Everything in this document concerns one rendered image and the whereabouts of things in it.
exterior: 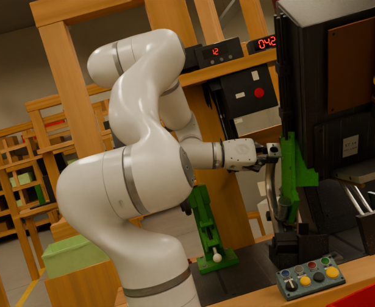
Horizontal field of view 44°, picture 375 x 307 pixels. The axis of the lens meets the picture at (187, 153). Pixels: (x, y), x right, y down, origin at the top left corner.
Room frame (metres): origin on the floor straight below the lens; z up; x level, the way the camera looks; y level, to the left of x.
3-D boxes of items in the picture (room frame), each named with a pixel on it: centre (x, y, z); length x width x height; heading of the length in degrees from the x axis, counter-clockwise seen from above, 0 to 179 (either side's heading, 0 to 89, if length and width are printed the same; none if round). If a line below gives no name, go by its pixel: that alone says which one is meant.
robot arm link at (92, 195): (0.80, 0.14, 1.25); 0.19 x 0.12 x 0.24; 79
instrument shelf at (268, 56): (1.71, -0.37, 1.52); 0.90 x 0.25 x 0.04; 93
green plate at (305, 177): (1.38, -0.31, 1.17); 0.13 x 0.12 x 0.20; 93
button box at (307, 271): (1.14, -0.20, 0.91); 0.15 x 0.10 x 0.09; 93
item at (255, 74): (1.65, -0.26, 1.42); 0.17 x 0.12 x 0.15; 93
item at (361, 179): (1.35, -0.46, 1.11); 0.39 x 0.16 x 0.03; 3
